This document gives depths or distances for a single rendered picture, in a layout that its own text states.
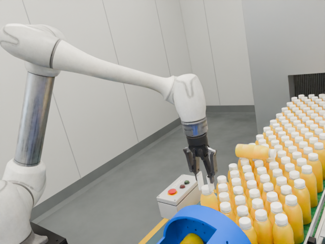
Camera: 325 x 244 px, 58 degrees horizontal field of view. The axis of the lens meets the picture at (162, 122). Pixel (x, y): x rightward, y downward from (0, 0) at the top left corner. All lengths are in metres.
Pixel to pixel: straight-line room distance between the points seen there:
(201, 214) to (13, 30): 0.79
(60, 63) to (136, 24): 3.89
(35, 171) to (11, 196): 0.17
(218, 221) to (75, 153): 3.26
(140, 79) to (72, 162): 2.98
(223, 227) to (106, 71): 0.60
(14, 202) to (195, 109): 0.71
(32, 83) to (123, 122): 3.34
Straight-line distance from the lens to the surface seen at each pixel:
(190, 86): 0.99
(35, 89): 1.21
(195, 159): 1.11
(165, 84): 1.14
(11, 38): 1.05
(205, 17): 5.60
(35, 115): 1.23
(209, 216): 0.87
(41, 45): 1.01
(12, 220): 1.20
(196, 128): 1.02
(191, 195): 1.29
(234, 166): 1.43
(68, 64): 1.00
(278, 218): 1.10
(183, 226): 1.01
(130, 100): 4.58
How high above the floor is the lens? 1.74
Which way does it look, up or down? 17 degrees down
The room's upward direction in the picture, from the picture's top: 13 degrees counter-clockwise
